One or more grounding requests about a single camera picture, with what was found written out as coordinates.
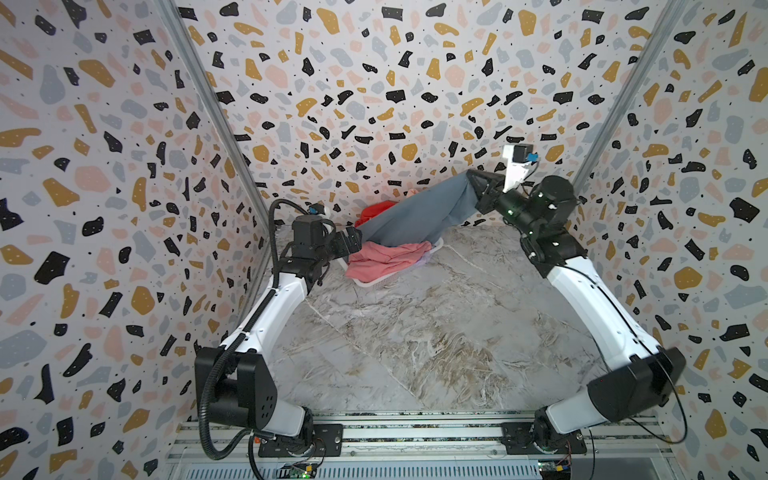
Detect red t-shirt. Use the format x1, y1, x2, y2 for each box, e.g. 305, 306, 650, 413
354, 200, 396, 228

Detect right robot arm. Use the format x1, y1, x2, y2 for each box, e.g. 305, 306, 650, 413
468, 170, 686, 453

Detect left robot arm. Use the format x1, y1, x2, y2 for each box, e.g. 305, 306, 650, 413
194, 214, 362, 460

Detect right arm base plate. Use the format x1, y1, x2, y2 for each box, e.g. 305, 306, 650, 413
501, 422, 588, 455

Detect circuit board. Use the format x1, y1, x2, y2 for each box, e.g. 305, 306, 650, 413
537, 460, 572, 480
275, 463, 319, 480

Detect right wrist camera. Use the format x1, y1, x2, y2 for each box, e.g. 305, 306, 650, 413
502, 143, 539, 193

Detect black corrugated cable conduit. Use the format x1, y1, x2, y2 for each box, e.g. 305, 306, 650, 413
197, 197, 313, 462

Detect right corner aluminium post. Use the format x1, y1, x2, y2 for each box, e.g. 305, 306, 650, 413
571, 0, 685, 195

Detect right circuit board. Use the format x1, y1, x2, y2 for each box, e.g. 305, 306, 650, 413
537, 460, 572, 480

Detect left corner aluminium post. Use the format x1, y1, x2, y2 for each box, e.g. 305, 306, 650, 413
154, 0, 268, 233

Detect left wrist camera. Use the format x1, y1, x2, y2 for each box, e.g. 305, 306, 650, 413
307, 203, 327, 220

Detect dusty pink t-shirt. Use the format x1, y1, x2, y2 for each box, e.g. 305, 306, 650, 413
344, 239, 434, 284

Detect corner aluminium post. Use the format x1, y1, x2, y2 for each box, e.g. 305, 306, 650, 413
571, 0, 685, 195
154, 0, 268, 233

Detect lavender t-shirt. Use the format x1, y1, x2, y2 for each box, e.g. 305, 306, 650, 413
415, 246, 440, 266

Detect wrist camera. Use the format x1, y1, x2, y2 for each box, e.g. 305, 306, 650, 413
307, 203, 327, 220
502, 143, 539, 193

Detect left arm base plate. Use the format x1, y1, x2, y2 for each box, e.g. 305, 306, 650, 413
258, 423, 344, 458

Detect aluminium mounting rail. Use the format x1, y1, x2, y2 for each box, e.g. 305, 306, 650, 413
166, 411, 684, 479

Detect grey t-shirt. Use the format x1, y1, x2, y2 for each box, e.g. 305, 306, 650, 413
358, 173, 477, 247

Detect left circuit board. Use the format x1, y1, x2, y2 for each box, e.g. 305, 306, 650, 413
275, 463, 319, 480

